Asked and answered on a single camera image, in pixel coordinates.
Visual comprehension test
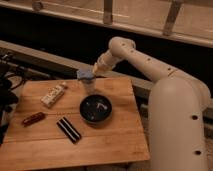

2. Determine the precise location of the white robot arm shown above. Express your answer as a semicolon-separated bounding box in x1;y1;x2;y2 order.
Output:
93;37;211;171

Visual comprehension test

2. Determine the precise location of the translucent ceramic cup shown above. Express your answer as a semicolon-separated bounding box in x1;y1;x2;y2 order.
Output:
81;79;95;94

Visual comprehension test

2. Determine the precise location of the black bowl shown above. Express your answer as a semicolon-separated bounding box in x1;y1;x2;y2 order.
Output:
79;94;112;124

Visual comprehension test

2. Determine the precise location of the black white striped bar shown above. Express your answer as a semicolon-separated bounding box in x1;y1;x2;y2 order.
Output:
57;117;81;144

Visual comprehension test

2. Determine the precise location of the brown red snack bar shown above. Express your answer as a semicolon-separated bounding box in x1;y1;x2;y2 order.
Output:
21;112;46;127

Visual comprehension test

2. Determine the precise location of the black cable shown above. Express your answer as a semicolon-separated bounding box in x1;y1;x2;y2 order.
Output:
3;73;26;92

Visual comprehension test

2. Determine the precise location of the black camera equipment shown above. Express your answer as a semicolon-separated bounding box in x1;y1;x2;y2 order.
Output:
0;53;18;146

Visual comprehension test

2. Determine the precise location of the metal frame rail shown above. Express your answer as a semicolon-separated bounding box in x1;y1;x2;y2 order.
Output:
0;0;213;48

